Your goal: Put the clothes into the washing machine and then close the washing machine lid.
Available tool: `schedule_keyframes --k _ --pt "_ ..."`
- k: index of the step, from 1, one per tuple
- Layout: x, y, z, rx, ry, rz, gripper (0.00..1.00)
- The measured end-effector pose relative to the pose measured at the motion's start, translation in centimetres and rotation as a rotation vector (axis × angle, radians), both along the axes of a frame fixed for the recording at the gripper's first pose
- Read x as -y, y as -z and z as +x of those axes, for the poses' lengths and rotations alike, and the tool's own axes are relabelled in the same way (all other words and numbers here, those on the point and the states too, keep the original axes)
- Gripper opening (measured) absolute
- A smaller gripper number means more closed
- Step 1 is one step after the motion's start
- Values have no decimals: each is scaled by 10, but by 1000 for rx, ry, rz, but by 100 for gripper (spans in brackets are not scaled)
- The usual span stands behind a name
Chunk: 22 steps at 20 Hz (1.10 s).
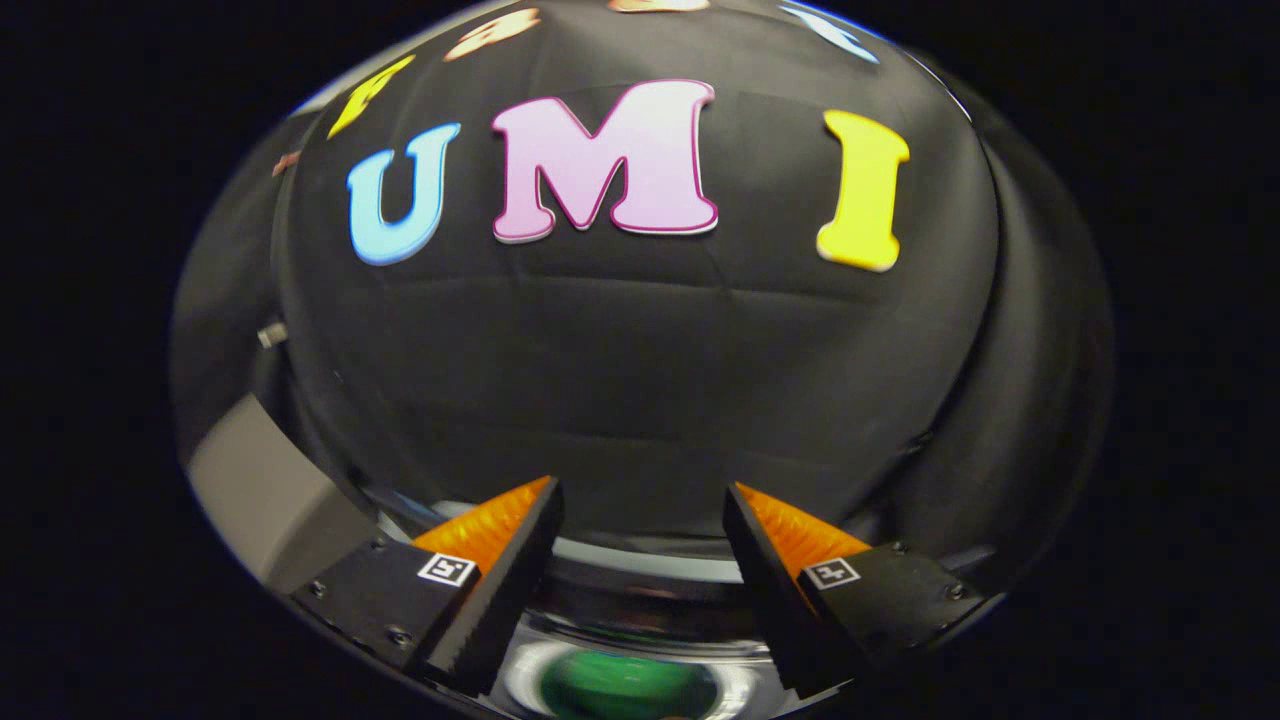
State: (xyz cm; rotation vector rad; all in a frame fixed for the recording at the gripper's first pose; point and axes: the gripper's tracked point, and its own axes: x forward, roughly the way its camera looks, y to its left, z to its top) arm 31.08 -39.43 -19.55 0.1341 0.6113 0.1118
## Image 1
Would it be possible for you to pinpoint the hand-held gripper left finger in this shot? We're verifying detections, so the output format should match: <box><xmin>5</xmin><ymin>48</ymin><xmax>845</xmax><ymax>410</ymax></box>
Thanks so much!
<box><xmin>290</xmin><ymin>476</ymin><xmax>565</xmax><ymax>699</ymax></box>

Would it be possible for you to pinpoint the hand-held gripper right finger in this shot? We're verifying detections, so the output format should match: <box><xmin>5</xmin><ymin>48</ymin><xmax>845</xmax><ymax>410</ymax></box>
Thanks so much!
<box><xmin>723</xmin><ymin>482</ymin><xmax>1006</xmax><ymax>701</ymax></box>

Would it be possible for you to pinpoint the green polo shirt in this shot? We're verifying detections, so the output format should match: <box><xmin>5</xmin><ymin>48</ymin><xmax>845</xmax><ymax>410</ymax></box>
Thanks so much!
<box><xmin>540</xmin><ymin>650</ymin><xmax>721</xmax><ymax>720</ymax></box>

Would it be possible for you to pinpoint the grey box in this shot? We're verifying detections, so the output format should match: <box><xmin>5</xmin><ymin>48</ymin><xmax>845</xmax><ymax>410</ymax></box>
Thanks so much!
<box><xmin>188</xmin><ymin>393</ymin><xmax>383</xmax><ymax>598</ymax></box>

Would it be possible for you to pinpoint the black backdrop cloth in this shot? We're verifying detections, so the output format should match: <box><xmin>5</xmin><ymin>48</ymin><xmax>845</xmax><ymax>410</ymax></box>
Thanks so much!
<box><xmin>170</xmin><ymin>0</ymin><xmax>1116</xmax><ymax>601</ymax></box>

